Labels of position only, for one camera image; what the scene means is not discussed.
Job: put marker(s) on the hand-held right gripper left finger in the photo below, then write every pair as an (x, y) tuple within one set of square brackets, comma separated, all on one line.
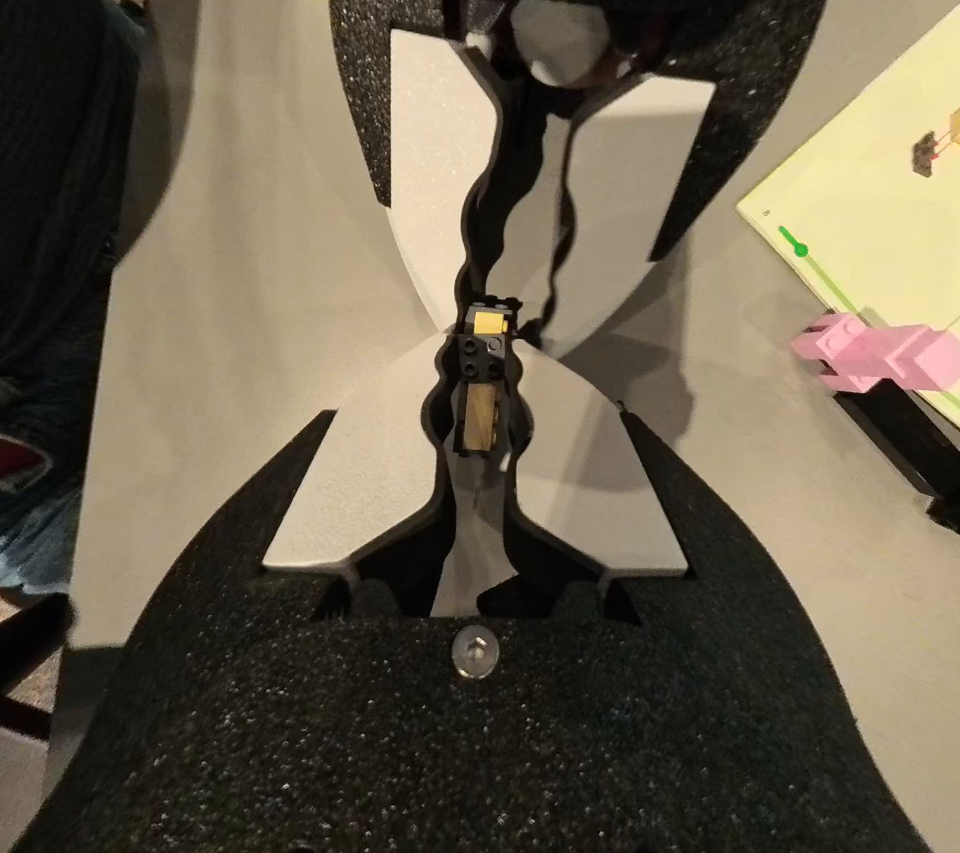
[(360, 485)]

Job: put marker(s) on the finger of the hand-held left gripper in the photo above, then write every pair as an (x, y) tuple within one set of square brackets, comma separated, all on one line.
[(637, 193), (435, 140)]

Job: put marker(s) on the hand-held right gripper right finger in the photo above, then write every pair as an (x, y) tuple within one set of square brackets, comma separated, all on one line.
[(592, 485)]

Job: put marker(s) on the yellow and grey brick assembly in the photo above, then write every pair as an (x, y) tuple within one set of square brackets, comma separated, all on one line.
[(480, 418)]

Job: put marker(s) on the dark grey square brick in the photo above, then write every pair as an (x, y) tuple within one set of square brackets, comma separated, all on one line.
[(484, 356)]

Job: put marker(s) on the grey desk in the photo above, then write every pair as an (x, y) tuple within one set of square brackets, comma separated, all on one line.
[(240, 268)]

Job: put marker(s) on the pale green instruction booklet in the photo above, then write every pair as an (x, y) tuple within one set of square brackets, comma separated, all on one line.
[(885, 193)]

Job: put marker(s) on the pink toy brick pig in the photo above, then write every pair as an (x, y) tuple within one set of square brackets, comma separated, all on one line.
[(877, 354)]

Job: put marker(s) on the person's blue jeans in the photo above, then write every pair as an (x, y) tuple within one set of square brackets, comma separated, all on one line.
[(45, 545)]

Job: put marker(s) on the person's dark knit top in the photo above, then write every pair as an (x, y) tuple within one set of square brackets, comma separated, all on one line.
[(52, 118)]

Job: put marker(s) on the black toy brick frame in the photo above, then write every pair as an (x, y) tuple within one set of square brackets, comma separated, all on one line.
[(900, 448)]

